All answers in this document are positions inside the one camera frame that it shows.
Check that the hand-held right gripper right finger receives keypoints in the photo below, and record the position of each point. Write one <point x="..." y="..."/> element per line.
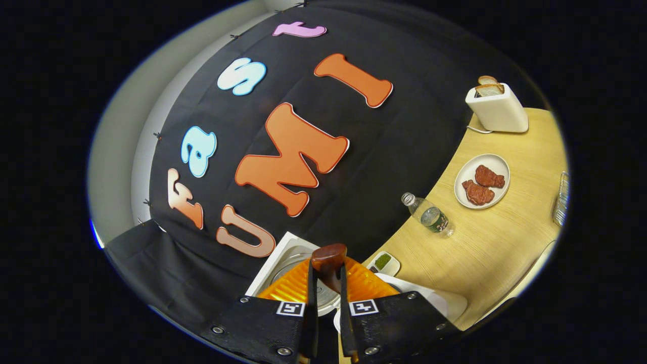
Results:
<point x="345" y="323"/>

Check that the brown wooden spoon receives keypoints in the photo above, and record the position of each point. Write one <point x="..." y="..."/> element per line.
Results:
<point x="328" y="260"/>

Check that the white oval plate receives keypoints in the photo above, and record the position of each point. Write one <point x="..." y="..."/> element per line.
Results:
<point x="500" y="164"/>

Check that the red-brown meat piece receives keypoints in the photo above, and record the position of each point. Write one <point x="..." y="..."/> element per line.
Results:
<point x="489" y="177"/>
<point x="477" y="193"/>

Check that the small white dish green filling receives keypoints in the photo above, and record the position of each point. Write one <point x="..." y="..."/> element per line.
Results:
<point x="382" y="262"/>

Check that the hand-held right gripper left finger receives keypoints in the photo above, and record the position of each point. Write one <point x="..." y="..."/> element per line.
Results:
<point x="312" y="323"/>

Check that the white rice cooker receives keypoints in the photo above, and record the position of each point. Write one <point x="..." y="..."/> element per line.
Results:
<point x="280" y="253"/>

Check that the white toaster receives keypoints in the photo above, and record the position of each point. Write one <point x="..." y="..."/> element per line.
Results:
<point x="500" y="114"/>

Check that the clear plastic water bottle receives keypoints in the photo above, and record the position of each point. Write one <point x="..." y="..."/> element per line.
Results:
<point x="432" y="217"/>

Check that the toast slice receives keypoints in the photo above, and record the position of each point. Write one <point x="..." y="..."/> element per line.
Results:
<point x="489" y="90"/>
<point x="488" y="80"/>

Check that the black backdrop cloth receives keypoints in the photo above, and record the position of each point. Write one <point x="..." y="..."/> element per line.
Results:
<point x="404" y="126"/>

